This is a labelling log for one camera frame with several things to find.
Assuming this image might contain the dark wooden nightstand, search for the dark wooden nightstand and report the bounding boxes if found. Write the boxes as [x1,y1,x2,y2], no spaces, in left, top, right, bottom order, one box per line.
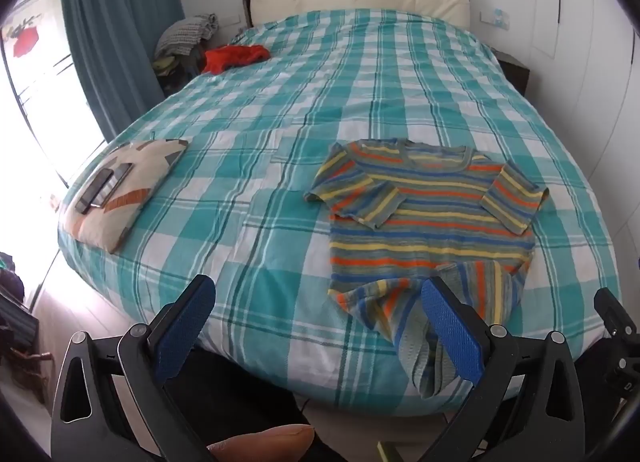
[492,49,531,96]

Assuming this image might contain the black smartphone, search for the black smartphone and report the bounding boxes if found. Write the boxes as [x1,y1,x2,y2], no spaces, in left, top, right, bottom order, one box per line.
[75,168,115,215]
[90,162,135,207]

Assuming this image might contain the pile of clothes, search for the pile of clothes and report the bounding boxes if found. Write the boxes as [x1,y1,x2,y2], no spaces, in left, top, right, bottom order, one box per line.
[154,14,219,92]

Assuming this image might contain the red cloth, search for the red cloth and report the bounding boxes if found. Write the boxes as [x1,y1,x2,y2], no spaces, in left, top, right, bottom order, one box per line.
[202,44,272,74]

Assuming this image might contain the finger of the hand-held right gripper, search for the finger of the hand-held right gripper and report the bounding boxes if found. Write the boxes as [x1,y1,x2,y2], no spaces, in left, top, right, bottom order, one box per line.
[594,287,640,343]

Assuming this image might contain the dark clutter by window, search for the dark clutter by window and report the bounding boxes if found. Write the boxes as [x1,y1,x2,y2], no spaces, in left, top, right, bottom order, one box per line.
[0,251,53,373]

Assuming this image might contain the beige patterned pillow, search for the beige patterned pillow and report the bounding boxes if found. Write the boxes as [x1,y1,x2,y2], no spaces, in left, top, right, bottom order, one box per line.
[70,138,191,253]

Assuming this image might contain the person's black pants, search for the person's black pants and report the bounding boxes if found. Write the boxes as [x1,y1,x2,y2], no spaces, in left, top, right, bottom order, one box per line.
[165,342,640,462]

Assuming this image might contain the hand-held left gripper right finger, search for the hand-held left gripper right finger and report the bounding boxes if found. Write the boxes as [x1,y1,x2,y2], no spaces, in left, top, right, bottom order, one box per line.
[421,277,596,462]

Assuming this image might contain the teal checked bed sheet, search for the teal checked bed sheet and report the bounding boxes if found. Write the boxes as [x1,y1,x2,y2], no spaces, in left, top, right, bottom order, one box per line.
[57,8,613,415]

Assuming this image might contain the teal curtain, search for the teal curtain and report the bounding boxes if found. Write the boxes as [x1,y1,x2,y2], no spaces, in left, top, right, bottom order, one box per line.
[57,0,187,143]

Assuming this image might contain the striped knit sweater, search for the striped knit sweater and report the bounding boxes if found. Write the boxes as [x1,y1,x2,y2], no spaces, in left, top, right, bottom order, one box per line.
[304,139,551,399]

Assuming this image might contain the window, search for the window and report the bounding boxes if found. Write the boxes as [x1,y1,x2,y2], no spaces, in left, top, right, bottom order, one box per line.
[0,0,108,187]

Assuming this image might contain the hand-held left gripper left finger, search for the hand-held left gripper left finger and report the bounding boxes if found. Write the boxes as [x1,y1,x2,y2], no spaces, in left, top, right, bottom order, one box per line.
[50,274,217,462]

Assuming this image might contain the person's left hand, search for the person's left hand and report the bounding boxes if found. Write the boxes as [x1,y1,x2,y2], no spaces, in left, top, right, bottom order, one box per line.
[207,424,316,462]

